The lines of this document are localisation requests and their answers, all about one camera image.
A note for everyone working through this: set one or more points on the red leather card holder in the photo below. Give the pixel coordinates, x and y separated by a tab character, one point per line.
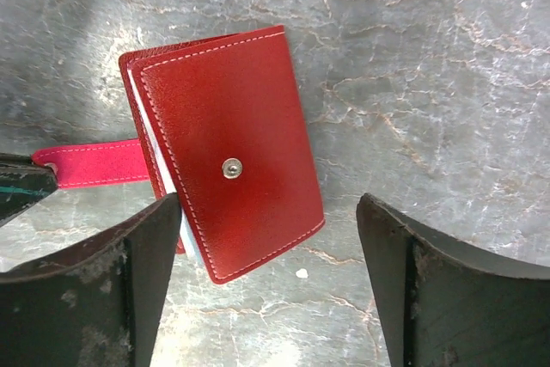
220	124

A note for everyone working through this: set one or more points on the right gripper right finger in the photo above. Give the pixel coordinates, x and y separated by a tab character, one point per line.
444	302

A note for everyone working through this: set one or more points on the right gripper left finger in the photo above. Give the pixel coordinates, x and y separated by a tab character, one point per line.
96	303

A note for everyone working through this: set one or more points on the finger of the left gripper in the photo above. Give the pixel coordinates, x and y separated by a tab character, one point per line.
23	184

